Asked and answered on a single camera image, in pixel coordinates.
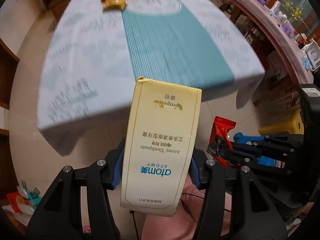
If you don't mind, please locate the red snack packet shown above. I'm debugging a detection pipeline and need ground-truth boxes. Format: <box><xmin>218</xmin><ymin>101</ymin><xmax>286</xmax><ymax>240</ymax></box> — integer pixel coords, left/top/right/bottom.
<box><xmin>207</xmin><ymin>116</ymin><xmax>236</xmax><ymax>168</ymax></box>

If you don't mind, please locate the cream toothpaste box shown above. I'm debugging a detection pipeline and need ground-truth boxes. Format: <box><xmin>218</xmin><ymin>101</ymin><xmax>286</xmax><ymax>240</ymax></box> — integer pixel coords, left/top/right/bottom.
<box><xmin>120</xmin><ymin>77</ymin><xmax>202</xmax><ymax>217</ymax></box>

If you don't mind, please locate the golden snack bag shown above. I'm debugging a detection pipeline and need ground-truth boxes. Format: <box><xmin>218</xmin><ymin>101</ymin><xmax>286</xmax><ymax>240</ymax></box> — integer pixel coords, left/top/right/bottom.
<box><xmin>103</xmin><ymin>0</ymin><xmax>127</xmax><ymax>11</ymax></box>

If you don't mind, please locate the blue plastic stool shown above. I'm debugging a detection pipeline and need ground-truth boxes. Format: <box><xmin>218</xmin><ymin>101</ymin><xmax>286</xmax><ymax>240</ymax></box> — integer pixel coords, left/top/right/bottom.
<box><xmin>257</xmin><ymin>156</ymin><xmax>276</xmax><ymax>167</ymax></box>

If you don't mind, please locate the yellow plastic stool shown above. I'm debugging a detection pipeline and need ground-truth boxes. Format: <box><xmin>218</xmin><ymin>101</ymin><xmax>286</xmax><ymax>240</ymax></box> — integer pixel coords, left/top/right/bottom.
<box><xmin>258</xmin><ymin>109</ymin><xmax>304</xmax><ymax>135</ymax></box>

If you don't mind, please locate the side table pink cloth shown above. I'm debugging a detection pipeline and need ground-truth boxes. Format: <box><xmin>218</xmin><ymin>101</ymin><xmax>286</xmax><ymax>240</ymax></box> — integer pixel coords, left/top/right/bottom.
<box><xmin>224</xmin><ymin>0</ymin><xmax>313</xmax><ymax>84</ymax></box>

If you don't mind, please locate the printed tablecloth with teal stripe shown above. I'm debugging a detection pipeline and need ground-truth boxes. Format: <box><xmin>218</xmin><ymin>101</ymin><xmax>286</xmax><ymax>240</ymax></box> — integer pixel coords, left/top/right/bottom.
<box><xmin>37</xmin><ymin>0</ymin><xmax>265</xmax><ymax>156</ymax></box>

